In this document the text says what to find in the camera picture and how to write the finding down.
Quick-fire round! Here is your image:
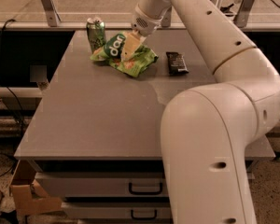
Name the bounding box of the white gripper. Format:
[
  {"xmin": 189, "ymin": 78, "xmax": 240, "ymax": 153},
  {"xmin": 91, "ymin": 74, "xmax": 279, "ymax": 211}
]
[{"xmin": 121, "ymin": 6, "xmax": 161, "ymax": 61}]

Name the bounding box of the green rice chip bag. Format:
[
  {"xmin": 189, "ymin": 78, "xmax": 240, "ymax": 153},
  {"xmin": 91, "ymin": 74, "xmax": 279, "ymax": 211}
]
[{"xmin": 91, "ymin": 32, "xmax": 158, "ymax": 77}]

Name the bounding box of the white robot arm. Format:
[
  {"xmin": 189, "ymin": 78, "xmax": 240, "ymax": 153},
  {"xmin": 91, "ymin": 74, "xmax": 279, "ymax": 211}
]
[{"xmin": 121, "ymin": 0, "xmax": 280, "ymax": 224}]

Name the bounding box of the green soda can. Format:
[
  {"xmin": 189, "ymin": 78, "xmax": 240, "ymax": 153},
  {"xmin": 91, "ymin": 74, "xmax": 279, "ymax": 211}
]
[{"xmin": 86, "ymin": 17, "xmax": 106, "ymax": 52}]

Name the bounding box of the dark chocolate bar wrapper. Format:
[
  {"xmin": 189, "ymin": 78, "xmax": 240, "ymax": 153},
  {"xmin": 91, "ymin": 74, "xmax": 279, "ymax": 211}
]
[{"xmin": 166, "ymin": 52, "xmax": 189, "ymax": 76}]

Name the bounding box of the white horizontal pipe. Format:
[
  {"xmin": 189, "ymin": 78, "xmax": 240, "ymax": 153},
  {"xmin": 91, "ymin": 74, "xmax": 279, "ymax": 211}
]
[{"xmin": 0, "ymin": 87, "xmax": 42, "ymax": 98}]

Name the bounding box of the upper grey drawer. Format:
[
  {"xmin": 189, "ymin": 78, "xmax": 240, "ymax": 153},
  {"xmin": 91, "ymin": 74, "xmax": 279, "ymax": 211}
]
[{"xmin": 35, "ymin": 172, "xmax": 168, "ymax": 198}]

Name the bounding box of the grey drawer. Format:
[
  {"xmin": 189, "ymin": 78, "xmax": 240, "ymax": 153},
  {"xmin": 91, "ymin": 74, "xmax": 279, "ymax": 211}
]
[
  {"xmin": 35, "ymin": 172, "xmax": 168, "ymax": 198},
  {"xmin": 62, "ymin": 202, "xmax": 172, "ymax": 220}
]

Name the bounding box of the lower grey drawer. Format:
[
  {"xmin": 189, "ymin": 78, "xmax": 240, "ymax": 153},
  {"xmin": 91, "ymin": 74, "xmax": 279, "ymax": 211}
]
[{"xmin": 62, "ymin": 202, "xmax": 172, "ymax": 220}]

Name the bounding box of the cardboard box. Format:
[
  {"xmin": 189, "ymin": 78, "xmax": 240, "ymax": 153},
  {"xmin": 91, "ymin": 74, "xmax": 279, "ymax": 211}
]
[{"xmin": 9, "ymin": 161, "xmax": 62, "ymax": 216}]

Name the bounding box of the middle metal window bracket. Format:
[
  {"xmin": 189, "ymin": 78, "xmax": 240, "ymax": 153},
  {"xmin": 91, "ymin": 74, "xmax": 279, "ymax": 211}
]
[{"xmin": 161, "ymin": 7, "xmax": 172, "ymax": 28}]

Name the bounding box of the metal window bracket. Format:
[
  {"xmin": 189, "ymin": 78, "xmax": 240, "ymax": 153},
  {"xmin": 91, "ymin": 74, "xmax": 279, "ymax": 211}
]
[
  {"xmin": 233, "ymin": 0, "xmax": 255, "ymax": 28},
  {"xmin": 161, "ymin": 7, "xmax": 172, "ymax": 28},
  {"xmin": 40, "ymin": 0, "xmax": 60, "ymax": 27}
]

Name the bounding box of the left metal window bracket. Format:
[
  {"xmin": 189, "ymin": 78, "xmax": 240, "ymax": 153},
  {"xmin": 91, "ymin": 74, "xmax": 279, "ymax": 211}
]
[{"xmin": 40, "ymin": 0, "xmax": 60, "ymax": 27}]

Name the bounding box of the right metal window bracket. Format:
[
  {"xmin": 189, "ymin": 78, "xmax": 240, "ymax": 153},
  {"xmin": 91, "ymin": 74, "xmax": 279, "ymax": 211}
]
[{"xmin": 233, "ymin": 0, "xmax": 255, "ymax": 28}]

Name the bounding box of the black cable left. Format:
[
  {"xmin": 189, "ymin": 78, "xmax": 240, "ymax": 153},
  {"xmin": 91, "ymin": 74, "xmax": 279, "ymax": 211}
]
[{"xmin": 0, "ymin": 18, "xmax": 26, "ymax": 133}]

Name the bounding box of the black upper drawer handle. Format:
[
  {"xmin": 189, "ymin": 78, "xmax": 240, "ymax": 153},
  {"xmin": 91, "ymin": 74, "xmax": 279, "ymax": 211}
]
[{"xmin": 128, "ymin": 182, "xmax": 163, "ymax": 195}]

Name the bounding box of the black drawer handle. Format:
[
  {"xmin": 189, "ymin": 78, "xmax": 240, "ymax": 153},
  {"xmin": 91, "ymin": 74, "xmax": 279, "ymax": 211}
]
[
  {"xmin": 130, "ymin": 210, "xmax": 158, "ymax": 220},
  {"xmin": 128, "ymin": 182, "xmax": 163, "ymax": 195}
]

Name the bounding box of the black lower drawer handle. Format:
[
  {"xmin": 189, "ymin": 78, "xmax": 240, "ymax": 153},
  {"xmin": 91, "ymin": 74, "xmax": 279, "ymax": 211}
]
[{"xmin": 130, "ymin": 210, "xmax": 158, "ymax": 220}]

